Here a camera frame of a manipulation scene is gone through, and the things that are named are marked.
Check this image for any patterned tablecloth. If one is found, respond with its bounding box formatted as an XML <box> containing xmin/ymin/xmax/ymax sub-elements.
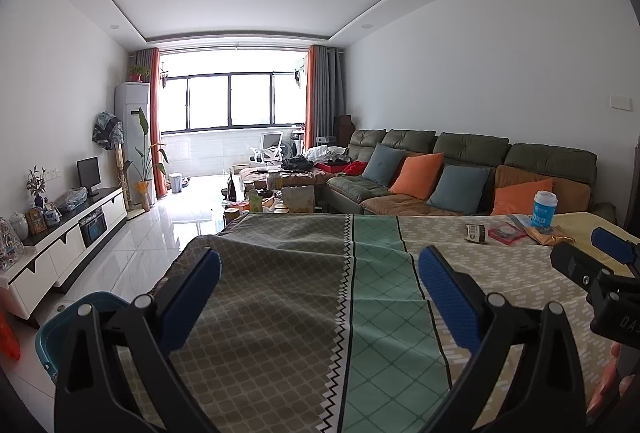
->
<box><xmin>149</xmin><ymin>214</ymin><xmax>611</xmax><ymax>432</ymax></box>

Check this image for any blue white lidded cup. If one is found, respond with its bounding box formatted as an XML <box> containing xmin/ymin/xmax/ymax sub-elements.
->
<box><xmin>530</xmin><ymin>190</ymin><xmax>558</xmax><ymax>228</ymax></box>

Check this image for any orange curtain right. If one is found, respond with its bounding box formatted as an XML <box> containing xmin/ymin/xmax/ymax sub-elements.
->
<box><xmin>305</xmin><ymin>45</ymin><xmax>323</xmax><ymax>149</ymax></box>

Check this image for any orange curtain left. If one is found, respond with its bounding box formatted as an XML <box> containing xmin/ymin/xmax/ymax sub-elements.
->
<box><xmin>149</xmin><ymin>48</ymin><xmax>167</xmax><ymax>199</ymax></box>

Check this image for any red plastic bag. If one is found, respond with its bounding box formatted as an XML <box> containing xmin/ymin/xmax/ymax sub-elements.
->
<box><xmin>0</xmin><ymin>313</ymin><xmax>21</xmax><ymax>361</ymax></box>

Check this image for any blue cushion near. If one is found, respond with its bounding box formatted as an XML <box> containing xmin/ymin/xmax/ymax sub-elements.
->
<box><xmin>426</xmin><ymin>164</ymin><xmax>490</xmax><ymax>214</ymax></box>

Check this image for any brown cushion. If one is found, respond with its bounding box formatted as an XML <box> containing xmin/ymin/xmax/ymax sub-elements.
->
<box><xmin>495</xmin><ymin>165</ymin><xmax>591</xmax><ymax>214</ymax></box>

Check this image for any small black monitor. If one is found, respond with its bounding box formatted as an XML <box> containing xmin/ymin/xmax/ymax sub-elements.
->
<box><xmin>77</xmin><ymin>156</ymin><xmax>101</xmax><ymax>198</ymax></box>

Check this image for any teal trash bin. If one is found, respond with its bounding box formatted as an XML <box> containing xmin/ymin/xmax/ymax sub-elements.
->
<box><xmin>35</xmin><ymin>291</ymin><xmax>129</xmax><ymax>383</ymax></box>

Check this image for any blue cushion far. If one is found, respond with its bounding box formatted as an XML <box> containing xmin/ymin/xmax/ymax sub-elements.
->
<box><xmin>362</xmin><ymin>144</ymin><xmax>405</xmax><ymax>187</ymax></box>

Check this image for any orange curtain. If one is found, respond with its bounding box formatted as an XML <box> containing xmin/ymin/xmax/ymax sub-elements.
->
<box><xmin>305</xmin><ymin>45</ymin><xmax>323</xmax><ymax>149</ymax></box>
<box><xmin>149</xmin><ymin>48</ymin><xmax>167</xmax><ymax>199</ymax></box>

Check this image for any red packet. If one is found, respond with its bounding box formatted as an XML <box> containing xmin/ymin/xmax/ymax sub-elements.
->
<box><xmin>488</xmin><ymin>224</ymin><xmax>528</xmax><ymax>245</ymax></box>

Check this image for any tall green plant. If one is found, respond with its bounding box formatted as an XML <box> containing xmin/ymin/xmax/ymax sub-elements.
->
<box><xmin>125</xmin><ymin>106</ymin><xmax>168</xmax><ymax>212</ymax></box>

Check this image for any white office chair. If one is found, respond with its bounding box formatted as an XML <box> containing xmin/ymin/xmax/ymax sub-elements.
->
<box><xmin>250</xmin><ymin>132</ymin><xmax>282</xmax><ymax>163</ymax></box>

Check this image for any white standing air conditioner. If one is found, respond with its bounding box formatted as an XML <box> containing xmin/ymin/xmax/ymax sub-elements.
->
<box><xmin>114</xmin><ymin>82</ymin><xmax>150</xmax><ymax>206</ymax></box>

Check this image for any small grey packet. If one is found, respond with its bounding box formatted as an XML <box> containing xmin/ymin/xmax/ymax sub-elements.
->
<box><xmin>465</xmin><ymin>224</ymin><xmax>487</xmax><ymax>245</ymax></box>

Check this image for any green sectional sofa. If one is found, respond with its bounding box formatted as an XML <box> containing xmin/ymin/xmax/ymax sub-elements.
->
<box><xmin>320</xmin><ymin>130</ymin><xmax>616</xmax><ymax>222</ymax></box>

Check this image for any person's right hand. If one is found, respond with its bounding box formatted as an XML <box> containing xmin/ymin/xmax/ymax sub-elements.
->
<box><xmin>587</xmin><ymin>342</ymin><xmax>634</xmax><ymax>418</ymax></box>

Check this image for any white TV cabinet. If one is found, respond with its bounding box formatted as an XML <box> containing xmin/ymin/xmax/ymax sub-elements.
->
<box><xmin>1</xmin><ymin>188</ymin><xmax>127</xmax><ymax>321</ymax></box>

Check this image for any cluttered coffee table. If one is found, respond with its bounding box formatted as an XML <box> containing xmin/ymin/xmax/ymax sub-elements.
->
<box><xmin>222</xmin><ymin>165</ymin><xmax>333</xmax><ymax>214</ymax></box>

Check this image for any orange cushion far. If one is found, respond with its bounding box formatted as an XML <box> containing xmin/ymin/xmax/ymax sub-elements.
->
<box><xmin>390</xmin><ymin>152</ymin><xmax>444</xmax><ymax>200</ymax></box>

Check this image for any orange cushion near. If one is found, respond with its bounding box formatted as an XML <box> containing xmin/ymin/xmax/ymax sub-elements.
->
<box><xmin>491</xmin><ymin>179</ymin><xmax>553</xmax><ymax>215</ymax></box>

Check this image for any orange cushion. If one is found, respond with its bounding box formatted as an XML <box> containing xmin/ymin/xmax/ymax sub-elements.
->
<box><xmin>491</xmin><ymin>179</ymin><xmax>553</xmax><ymax>215</ymax></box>
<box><xmin>390</xmin><ymin>152</ymin><xmax>444</xmax><ymax>200</ymax></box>

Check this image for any gold foil bag under cup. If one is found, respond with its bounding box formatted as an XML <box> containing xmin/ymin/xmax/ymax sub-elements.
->
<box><xmin>523</xmin><ymin>225</ymin><xmax>575</xmax><ymax>247</ymax></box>

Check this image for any window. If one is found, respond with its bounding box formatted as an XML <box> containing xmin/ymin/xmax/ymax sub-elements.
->
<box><xmin>158</xmin><ymin>49</ymin><xmax>307</xmax><ymax>134</ymax></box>

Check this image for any blue cushion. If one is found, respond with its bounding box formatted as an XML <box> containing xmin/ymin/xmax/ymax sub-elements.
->
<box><xmin>426</xmin><ymin>164</ymin><xmax>490</xmax><ymax>214</ymax></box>
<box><xmin>362</xmin><ymin>144</ymin><xmax>405</xmax><ymax>187</ymax></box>

